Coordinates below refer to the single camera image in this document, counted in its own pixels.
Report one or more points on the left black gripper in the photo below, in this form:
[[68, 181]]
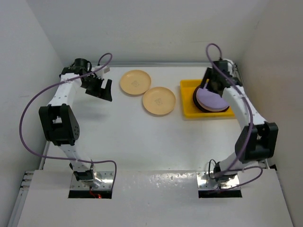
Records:
[[105, 93]]

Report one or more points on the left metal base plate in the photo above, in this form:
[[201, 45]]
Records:
[[103, 182]]

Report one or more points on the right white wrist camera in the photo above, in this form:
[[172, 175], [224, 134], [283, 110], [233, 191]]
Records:
[[232, 67]]

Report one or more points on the yellow plastic bin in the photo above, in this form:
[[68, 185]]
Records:
[[190, 111]]

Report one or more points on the aluminium frame rail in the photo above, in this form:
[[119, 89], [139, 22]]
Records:
[[156, 159]]

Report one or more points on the purple plate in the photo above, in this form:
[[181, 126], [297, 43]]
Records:
[[204, 92], [213, 103]]

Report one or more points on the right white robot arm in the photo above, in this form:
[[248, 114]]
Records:
[[257, 140]]

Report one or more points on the orange plate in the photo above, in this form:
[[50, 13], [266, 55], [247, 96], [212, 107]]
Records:
[[159, 101], [135, 82]]

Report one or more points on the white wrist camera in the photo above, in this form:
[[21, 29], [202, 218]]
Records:
[[101, 70], [232, 67]]

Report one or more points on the metal base plate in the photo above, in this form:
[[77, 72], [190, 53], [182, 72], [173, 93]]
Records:
[[207, 183], [103, 182]]

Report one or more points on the steel rimmed plate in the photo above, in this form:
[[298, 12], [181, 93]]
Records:
[[199, 106]]

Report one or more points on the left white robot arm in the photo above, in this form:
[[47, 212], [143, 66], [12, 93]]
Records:
[[59, 122]]

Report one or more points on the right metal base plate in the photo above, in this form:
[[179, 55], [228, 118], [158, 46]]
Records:
[[207, 183]]

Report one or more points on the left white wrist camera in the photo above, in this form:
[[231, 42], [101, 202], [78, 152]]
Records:
[[101, 70]]

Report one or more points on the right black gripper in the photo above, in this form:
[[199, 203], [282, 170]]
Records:
[[209, 74]]

